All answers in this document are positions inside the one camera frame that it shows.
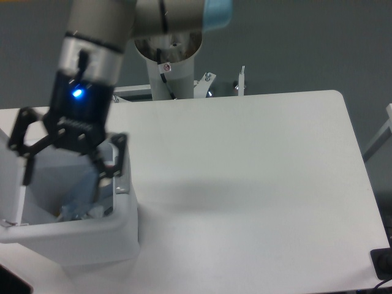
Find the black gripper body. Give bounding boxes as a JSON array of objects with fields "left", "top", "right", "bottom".
[{"left": 43, "top": 70, "right": 114, "bottom": 154}]

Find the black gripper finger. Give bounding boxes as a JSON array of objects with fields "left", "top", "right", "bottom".
[
  {"left": 7, "top": 107, "right": 67, "bottom": 187},
  {"left": 85, "top": 133, "right": 128, "bottom": 187}
]

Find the white paper carton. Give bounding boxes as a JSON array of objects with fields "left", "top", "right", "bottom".
[{"left": 87, "top": 205, "right": 105, "bottom": 219}]

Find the crushed clear plastic bottle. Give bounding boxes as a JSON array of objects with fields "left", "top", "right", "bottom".
[{"left": 57, "top": 168, "right": 99, "bottom": 222}]

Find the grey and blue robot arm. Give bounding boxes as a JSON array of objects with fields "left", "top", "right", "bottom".
[{"left": 8, "top": 1, "right": 233, "bottom": 186}]

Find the white trash can lid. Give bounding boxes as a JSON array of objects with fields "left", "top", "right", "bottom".
[{"left": 1, "top": 130, "right": 28, "bottom": 227}]

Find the white plastic trash can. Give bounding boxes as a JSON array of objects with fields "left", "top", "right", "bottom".
[{"left": 1, "top": 133, "right": 140, "bottom": 266}]

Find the dark object bottom left corner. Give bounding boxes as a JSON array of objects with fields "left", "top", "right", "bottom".
[{"left": 1, "top": 265, "right": 33, "bottom": 294}]

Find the black device at right edge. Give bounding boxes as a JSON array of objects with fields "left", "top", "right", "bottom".
[{"left": 370, "top": 248, "right": 391, "bottom": 280}]

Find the black cable on pedestal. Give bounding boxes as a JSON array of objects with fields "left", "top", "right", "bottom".
[{"left": 156, "top": 48, "right": 178, "bottom": 100}]

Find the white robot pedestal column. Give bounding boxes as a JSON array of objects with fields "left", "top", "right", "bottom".
[{"left": 135, "top": 32, "right": 203, "bottom": 101}]

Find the white metal base frame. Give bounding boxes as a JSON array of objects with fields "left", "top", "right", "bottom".
[{"left": 112, "top": 65, "right": 247, "bottom": 104}]

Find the white frame at right edge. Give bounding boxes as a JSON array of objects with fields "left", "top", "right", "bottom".
[{"left": 362, "top": 104, "right": 391, "bottom": 162}]

